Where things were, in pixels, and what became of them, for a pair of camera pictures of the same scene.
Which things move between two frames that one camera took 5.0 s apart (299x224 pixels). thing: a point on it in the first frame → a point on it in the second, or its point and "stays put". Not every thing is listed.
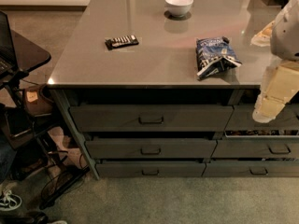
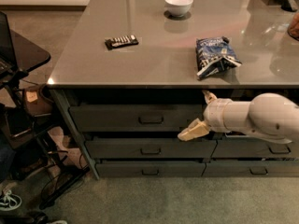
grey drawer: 151,148 stays put
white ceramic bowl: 178,5 stays put
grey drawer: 150,119 stays put
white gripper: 286,36 → 213,116
